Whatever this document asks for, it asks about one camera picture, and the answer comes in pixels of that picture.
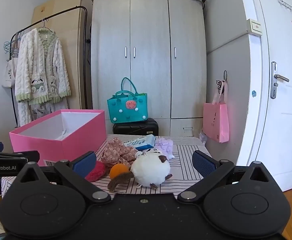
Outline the blue wet wipes pack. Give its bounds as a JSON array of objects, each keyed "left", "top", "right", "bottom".
[{"left": 124, "top": 134, "right": 156, "bottom": 152}]

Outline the orange sponge egg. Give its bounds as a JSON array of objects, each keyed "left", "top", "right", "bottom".
[{"left": 109, "top": 163, "right": 129, "bottom": 180}]

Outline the white tote bag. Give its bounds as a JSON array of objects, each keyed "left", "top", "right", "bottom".
[{"left": 1, "top": 57, "right": 18, "bottom": 88}]

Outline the silver door handle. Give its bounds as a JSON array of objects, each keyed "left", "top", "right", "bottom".
[{"left": 270, "top": 61, "right": 289, "bottom": 99}]

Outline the white door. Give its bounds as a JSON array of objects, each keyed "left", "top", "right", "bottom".
[{"left": 237, "top": 0, "right": 292, "bottom": 191}]

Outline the wall light switch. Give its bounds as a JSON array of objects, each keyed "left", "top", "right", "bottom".
[{"left": 247, "top": 18, "right": 263, "bottom": 36}]

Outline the pink storage box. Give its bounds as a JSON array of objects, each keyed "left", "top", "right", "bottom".
[{"left": 9, "top": 109, "right": 106, "bottom": 166}]

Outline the pink paper bag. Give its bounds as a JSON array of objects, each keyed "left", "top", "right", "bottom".
[{"left": 203, "top": 80, "right": 230, "bottom": 143}]

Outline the grey three-door wardrobe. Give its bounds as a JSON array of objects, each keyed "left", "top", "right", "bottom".
[{"left": 91, "top": 0, "right": 207, "bottom": 137}]

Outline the light wood cabinet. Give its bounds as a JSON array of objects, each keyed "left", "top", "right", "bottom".
[{"left": 32, "top": 0, "right": 93, "bottom": 109}]

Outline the teal felt handbag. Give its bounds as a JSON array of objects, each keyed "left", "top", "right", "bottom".
[{"left": 107, "top": 77, "right": 148, "bottom": 124}]

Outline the black clothes rack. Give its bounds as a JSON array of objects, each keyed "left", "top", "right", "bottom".
[{"left": 8, "top": 5, "right": 93, "bottom": 128}]

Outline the black suitcase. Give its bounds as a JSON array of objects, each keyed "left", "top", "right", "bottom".
[{"left": 113, "top": 118, "right": 159, "bottom": 136}]

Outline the white round plush toy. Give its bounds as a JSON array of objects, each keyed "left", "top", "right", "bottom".
[{"left": 107, "top": 148, "right": 173, "bottom": 191}]

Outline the red fluffy pouch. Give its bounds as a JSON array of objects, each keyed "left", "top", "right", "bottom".
[{"left": 85, "top": 161, "right": 106, "bottom": 182}]

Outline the white fluffy robe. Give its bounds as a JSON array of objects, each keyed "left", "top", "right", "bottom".
[{"left": 14, "top": 28, "right": 71, "bottom": 126}]

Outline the purple plush toy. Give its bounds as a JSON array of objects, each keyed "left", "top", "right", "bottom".
[{"left": 154, "top": 137, "right": 175, "bottom": 159}]

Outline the floral pink cloth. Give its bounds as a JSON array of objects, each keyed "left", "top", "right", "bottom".
[{"left": 101, "top": 138, "right": 138, "bottom": 168}]

